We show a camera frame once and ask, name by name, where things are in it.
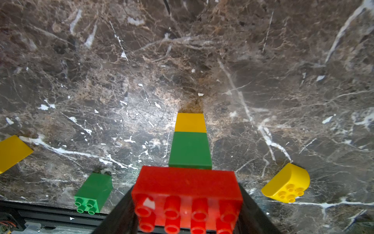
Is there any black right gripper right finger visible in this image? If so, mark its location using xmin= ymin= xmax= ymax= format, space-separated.
xmin=233 ymin=184 xmax=281 ymax=234

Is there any yellow long lego brick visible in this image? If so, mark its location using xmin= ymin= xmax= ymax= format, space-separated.
xmin=0 ymin=136 xmax=34 ymax=174

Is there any green square lego brick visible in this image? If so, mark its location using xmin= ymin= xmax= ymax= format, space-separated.
xmin=74 ymin=173 xmax=113 ymax=215
xmin=168 ymin=132 xmax=212 ymax=170

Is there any yellow rounded lego brick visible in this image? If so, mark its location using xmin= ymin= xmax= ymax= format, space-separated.
xmin=261 ymin=163 xmax=310 ymax=203

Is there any yellow square lego brick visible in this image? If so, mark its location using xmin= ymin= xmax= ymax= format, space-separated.
xmin=174 ymin=113 xmax=206 ymax=133

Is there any red long lego brick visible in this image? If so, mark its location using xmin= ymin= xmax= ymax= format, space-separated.
xmin=131 ymin=166 xmax=243 ymax=234

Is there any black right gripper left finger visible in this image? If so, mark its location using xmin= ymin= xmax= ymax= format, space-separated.
xmin=99 ymin=187 xmax=138 ymax=234

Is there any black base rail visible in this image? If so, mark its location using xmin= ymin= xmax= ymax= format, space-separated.
xmin=1 ymin=201 xmax=107 ymax=234

